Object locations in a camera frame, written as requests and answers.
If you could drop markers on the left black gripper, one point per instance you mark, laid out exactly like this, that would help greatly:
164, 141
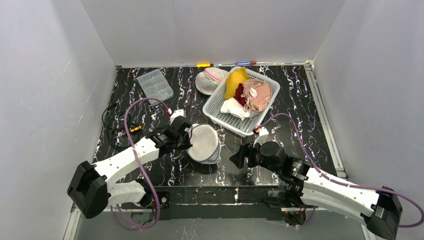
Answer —
185, 133

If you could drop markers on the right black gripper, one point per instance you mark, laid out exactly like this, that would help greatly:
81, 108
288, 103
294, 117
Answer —
247, 155

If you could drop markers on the white mesh bag blue zipper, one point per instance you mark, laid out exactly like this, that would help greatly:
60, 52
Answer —
205, 144

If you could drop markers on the red bra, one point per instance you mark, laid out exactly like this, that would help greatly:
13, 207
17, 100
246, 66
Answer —
239, 95

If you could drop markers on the beige pink bra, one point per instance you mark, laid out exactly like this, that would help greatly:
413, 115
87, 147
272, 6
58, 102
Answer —
257, 95

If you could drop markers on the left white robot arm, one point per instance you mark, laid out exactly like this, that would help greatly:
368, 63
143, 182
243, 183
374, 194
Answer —
95, 186

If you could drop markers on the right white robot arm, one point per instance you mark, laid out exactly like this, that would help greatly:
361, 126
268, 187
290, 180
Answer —
378, 209

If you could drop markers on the white bra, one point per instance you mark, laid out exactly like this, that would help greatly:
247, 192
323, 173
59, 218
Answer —
233, 107

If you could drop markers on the white mesh bag pink zipper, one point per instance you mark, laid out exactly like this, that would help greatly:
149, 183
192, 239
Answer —
209, 79

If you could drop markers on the yellow bra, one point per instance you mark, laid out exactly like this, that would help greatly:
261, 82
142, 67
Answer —
236, 77

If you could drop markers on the white plastic basket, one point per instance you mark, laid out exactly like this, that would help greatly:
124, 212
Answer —
243, 128

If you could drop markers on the clear plastic organizer box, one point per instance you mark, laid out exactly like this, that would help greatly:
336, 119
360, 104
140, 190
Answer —
155, 85

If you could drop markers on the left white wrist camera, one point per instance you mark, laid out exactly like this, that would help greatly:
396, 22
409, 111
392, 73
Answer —
177, 113

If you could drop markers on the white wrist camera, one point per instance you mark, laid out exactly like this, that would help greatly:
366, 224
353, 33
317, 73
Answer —
177, 113
261, 136

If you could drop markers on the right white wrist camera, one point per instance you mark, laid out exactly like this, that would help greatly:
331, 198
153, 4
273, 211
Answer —
261, 136

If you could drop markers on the black base frame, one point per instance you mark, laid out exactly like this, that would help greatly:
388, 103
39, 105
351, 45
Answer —
230, 202

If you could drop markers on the yellow handled screwdriver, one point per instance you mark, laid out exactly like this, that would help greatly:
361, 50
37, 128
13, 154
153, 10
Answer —
204, 65

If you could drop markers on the blue red handled screwdriver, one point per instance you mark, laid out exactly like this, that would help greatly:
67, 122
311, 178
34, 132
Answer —
245, 63

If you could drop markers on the aluminium side rail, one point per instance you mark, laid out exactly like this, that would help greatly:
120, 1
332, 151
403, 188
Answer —
334, 151

